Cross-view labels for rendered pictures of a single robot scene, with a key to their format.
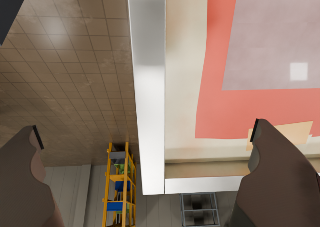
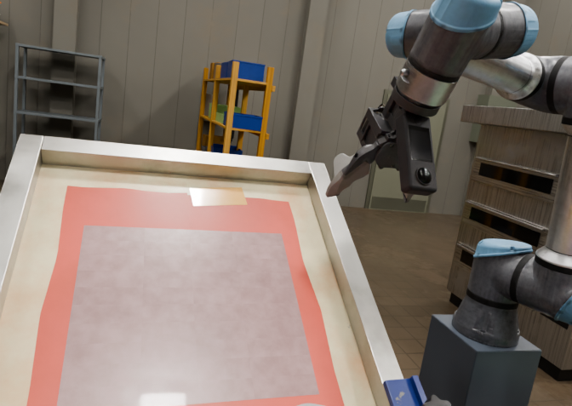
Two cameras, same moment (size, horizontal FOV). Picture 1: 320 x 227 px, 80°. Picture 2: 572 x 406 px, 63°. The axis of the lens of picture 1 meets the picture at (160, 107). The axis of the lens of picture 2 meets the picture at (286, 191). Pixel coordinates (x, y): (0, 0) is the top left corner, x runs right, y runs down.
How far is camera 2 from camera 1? 68 cm
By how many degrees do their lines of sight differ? 27
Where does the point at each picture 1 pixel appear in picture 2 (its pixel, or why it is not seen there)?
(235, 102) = (267, 225)
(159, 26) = (345, 262)
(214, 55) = (295, 255)
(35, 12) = not seen: outside the picture
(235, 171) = (254, 171)
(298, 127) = (203, 201)
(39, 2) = not seen: outside the picture
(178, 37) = (323, 265)
